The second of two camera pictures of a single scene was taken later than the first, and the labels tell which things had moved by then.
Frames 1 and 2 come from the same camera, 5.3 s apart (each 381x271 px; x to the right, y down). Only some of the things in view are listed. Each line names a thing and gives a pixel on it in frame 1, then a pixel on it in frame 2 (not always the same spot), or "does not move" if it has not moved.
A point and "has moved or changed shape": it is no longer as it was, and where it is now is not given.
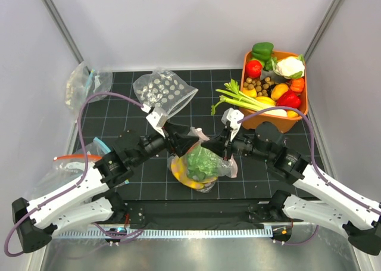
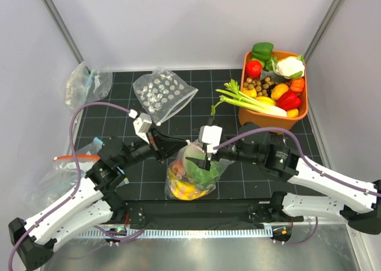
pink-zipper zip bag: x=199 y=167 has moved or changed shape
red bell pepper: x=289 y=99 does not move
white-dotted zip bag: x=162 y=90 does not move
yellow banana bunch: x=179 y=172 → x=184 y=189
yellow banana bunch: x=252 y=93 does not move
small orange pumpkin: x=297 y=84 does not move
